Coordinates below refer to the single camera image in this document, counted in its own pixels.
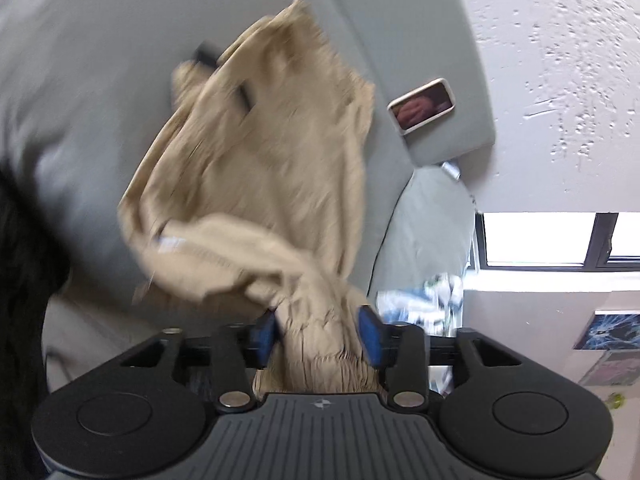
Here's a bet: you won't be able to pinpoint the smartphone in cream case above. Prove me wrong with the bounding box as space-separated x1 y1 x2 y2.
386 78 457 136

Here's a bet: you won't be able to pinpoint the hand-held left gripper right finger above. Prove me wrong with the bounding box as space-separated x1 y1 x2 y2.
356 305 522 411

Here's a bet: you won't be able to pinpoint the black framed window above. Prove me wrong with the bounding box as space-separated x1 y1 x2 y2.
474 211 640 273

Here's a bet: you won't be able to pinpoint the tan pants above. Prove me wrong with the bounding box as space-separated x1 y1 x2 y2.
117 0 387 396

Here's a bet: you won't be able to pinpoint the grey sofa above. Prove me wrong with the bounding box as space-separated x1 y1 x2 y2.
0 0 497 396

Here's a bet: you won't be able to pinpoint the blue black wall poster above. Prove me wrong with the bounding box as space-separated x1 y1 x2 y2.
572 311 640 352

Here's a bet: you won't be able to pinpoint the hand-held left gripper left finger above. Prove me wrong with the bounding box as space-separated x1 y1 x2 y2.
120 310 278 413

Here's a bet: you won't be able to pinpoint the pale pink wall poster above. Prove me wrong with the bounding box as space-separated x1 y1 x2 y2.
580 350 640 387

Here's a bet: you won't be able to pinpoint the grey sofa side cushion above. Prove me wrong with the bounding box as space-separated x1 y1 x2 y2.
367 166 477 311

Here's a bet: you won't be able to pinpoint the glass side table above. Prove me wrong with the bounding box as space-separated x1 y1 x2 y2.
375 270 472 396

